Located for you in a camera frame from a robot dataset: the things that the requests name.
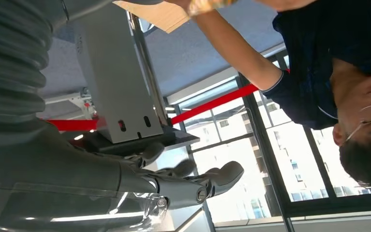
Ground person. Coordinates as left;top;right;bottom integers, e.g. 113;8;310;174
164;0;371;189

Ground clear plastic film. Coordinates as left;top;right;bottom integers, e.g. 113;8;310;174
0;181;170;232

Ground white machine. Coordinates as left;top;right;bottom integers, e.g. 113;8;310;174
44;91;98;121

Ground silver metal pole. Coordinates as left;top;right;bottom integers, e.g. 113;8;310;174
126;11;171;127

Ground red barrier belt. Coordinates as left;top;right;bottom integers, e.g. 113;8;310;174
46;68;291;132

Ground light grey cabinet panel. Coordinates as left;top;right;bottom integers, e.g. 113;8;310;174
72;4;164;144

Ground ribbed grey right arm sleeve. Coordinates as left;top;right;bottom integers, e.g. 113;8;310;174
0;0;114;151

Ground thin-framed glasses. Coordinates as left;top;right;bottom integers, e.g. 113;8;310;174
343;104;371;145

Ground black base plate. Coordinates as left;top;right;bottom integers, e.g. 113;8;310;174
85;125;201;156

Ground black window frame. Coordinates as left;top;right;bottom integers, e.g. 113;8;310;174
236;51;371;218

